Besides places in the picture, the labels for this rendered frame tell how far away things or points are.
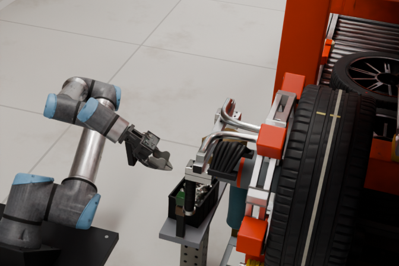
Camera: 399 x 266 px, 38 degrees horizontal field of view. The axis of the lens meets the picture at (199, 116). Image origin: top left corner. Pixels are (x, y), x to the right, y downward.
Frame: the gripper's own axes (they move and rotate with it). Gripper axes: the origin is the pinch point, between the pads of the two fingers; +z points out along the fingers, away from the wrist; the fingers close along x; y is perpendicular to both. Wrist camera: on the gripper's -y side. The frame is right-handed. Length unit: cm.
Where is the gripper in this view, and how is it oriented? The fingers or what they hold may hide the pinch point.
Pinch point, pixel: (168, 168)
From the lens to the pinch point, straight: 206.2
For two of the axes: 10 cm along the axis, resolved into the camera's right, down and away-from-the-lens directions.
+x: 3.5, -6.4, 6.9
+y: 4.5, -5.3, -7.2
